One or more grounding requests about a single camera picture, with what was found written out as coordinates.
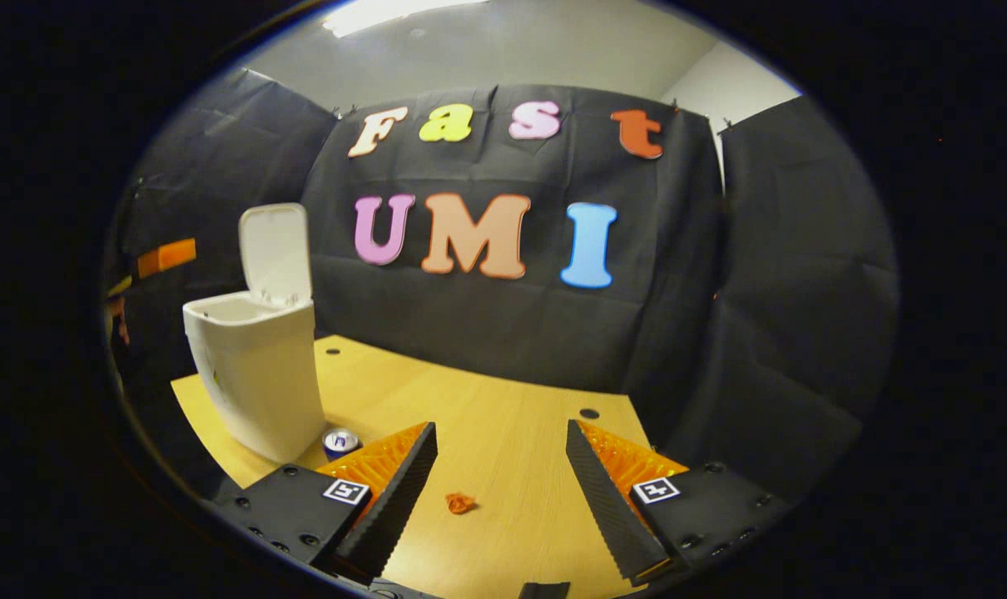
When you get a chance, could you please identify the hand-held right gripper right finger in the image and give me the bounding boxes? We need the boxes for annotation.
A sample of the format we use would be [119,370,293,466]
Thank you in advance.
[565,418,796,583]

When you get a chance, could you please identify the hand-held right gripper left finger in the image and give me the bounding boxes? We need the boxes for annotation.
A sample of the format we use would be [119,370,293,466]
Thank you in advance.
[212,421,439,583]

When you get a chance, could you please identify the blue silver pop can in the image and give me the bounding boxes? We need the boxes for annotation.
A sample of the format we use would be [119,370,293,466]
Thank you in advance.
[322,428,362,462]

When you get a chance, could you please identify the white desktop garbage bin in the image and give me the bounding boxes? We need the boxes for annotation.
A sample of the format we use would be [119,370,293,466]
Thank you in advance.
[182,202,328,464]

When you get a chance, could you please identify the wooden desktop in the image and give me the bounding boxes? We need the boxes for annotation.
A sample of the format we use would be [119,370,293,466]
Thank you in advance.
[171,334,679,599]

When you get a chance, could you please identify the black backdrop cloth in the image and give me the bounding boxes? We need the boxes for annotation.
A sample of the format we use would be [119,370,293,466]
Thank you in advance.
[104,67,900,500]

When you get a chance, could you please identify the ceiling light panel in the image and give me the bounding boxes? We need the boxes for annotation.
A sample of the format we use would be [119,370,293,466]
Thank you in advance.
[322,0,489,38]

